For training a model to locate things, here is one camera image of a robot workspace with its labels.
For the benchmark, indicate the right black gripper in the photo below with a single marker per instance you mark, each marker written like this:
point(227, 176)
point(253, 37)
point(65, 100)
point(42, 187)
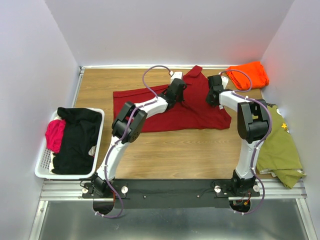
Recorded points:
point(208, 100)

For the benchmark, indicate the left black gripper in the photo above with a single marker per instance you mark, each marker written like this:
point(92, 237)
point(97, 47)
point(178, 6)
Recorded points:
point(181, 98)

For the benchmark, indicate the dark red t shirt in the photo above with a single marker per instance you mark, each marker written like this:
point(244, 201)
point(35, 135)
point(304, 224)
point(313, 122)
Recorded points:
point(193, 113)

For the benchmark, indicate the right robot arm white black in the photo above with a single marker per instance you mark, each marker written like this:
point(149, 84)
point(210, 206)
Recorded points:
point(253, 127)

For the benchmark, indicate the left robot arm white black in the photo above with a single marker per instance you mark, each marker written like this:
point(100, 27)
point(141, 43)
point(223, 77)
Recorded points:
point(127, 127)

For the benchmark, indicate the folded orange t shirt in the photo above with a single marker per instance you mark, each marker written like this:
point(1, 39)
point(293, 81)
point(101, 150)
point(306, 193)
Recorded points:
point(248, 75)

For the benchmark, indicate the olive green t shirt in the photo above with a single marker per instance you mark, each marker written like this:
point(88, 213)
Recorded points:
point(278, 155)

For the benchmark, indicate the black garment in basket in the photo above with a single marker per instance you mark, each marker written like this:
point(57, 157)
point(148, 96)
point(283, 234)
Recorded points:
point(80, 135)

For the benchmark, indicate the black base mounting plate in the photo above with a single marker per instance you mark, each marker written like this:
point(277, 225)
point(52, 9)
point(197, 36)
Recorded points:
point(170, 193)

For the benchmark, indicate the pink garment in basket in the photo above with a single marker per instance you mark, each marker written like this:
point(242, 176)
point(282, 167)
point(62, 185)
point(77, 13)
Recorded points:
point(54, 134)

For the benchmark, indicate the white laundry basket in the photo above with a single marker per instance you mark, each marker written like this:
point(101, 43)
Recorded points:
point(42, 168)

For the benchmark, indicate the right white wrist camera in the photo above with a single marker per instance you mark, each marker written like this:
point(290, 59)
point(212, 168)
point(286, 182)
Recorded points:
point(224, 80)

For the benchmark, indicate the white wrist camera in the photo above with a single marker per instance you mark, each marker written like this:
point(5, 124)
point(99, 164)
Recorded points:
point(175, 75)
point(224, 80)

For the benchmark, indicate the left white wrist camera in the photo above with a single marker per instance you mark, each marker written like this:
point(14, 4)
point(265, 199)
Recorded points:
point(175, 75)

